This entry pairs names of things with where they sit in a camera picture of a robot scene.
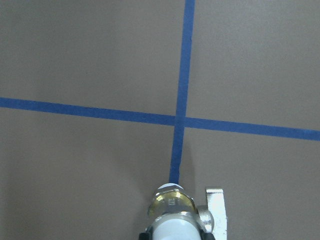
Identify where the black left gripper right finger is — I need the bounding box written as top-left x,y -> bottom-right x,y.
201,232 -> 215,240

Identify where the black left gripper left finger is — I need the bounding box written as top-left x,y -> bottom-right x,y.
138,232 -> 152,240

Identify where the white PPR brass valve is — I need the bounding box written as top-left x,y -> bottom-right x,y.
144,183 -> 228,240

